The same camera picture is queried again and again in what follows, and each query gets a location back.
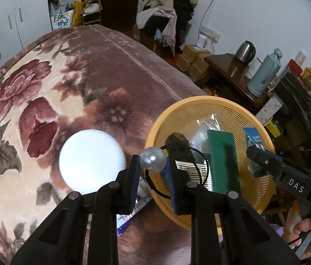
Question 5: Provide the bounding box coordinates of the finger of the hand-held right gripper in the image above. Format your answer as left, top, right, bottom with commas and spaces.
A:
246, 146, 286, 180

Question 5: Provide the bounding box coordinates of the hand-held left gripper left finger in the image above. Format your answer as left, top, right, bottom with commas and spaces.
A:
10, 155, 141, 265

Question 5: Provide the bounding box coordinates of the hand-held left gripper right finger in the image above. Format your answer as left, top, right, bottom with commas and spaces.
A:
167, 157, 301, 265

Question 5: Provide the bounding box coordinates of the blue patterned packet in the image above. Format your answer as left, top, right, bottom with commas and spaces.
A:
242, 127, 268, 177

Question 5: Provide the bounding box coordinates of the cotton swabs pack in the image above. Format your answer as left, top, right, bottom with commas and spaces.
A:
176, 159, 214, 191

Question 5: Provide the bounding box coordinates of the pearl hair tie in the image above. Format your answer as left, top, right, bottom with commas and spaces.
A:
140, 147, 210, 200

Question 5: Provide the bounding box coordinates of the green scouring pad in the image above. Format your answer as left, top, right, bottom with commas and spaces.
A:
207, 130, 241, 194

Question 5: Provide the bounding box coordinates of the blue wet wipes packet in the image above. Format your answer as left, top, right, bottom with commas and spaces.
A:
116, 196, 148, 236

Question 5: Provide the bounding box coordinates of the black lace hair bow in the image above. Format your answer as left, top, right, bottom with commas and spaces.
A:
165, 132, 193, 161

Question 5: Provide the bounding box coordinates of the clear plastic bag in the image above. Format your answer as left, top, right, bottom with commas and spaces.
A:
190, 113, 221, 155

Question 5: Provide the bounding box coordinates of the yellow mesh basket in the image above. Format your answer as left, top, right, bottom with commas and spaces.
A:
144, 96, 276, 231

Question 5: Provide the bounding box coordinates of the black cabinet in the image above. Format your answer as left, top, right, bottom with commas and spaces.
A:
274, 72, 311, 177

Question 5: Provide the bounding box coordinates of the grey-blue thermos flask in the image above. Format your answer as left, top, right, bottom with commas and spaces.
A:
247, 48, 283, 97

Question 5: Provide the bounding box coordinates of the white mug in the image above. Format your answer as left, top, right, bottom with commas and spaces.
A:
245, 58, 264, 79

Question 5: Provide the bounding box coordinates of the red box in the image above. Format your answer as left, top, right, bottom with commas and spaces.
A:
285, 59, 305, 76

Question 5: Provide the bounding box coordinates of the dark wooden table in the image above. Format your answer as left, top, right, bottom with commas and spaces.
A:
205, 53, 269, 114

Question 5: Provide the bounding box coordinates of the steel electric kettle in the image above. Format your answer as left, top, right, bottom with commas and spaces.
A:
235, 40, 256, 65

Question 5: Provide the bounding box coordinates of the stack of cardboard boxes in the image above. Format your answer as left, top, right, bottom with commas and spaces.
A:
176, 44, 211, 87

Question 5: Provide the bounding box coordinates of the white cylinder device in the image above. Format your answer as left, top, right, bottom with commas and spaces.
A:
196, 34, 208, 49

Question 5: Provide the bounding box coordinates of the wooden stool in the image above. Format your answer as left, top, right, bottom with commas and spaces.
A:
82, 0, 102, 26

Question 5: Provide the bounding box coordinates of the pile of clothes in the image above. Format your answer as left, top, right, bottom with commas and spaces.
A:
136, 0, 199, 57

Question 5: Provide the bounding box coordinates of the yellow cloth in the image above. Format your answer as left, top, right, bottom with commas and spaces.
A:
71, 1, 83, 27

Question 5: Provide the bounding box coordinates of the printed paper bag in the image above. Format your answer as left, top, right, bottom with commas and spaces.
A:
51, 9, 74, 31

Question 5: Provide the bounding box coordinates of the dark wooden door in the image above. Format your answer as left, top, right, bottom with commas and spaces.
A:
91, 0, 141, 31

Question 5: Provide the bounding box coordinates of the white shoe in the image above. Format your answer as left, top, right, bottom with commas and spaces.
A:
84, 2, 100, 13

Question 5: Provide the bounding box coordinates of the white cabinet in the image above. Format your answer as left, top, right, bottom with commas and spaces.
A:
0, 0, 54, 50

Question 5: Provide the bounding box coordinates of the white wall socket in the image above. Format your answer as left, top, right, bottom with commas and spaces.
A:
200, 25, 222, 41

